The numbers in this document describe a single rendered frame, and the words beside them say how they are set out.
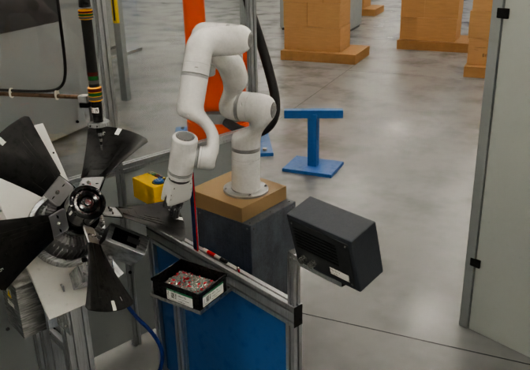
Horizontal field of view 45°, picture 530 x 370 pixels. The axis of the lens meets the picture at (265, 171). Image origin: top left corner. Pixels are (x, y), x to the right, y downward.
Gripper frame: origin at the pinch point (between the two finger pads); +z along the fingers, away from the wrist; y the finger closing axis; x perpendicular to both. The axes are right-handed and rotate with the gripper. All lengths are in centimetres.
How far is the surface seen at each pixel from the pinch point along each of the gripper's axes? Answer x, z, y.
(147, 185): -33.5, 14.5, -11.6
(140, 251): -0.8, 13.6, 12.1
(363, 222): 63, -34, -17
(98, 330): -50, 111, -4
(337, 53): -425, 228, -621
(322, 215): 51, -30, -14
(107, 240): -7.4, 9.4, 21.6
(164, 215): -1.2, 1.1, 3.3
